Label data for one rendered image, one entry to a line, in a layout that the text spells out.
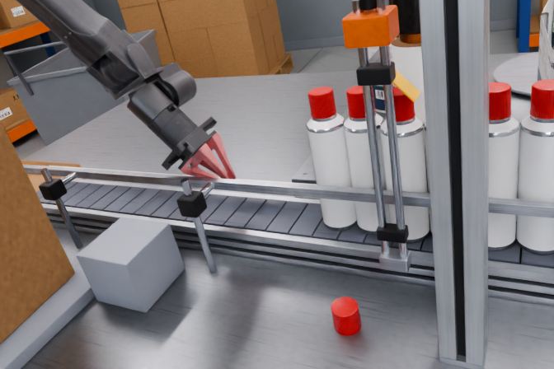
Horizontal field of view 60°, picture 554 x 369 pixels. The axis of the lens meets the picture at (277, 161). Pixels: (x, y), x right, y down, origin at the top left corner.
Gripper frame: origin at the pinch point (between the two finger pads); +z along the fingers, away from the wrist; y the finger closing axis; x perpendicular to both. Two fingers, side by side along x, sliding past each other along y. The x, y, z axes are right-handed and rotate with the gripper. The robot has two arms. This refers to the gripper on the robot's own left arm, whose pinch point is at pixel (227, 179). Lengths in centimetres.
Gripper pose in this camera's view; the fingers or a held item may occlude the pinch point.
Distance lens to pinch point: 78.5
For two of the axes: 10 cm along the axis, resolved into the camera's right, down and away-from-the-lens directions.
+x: -5.6, 5.3, 6.4
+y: 4.1, -4.9, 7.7
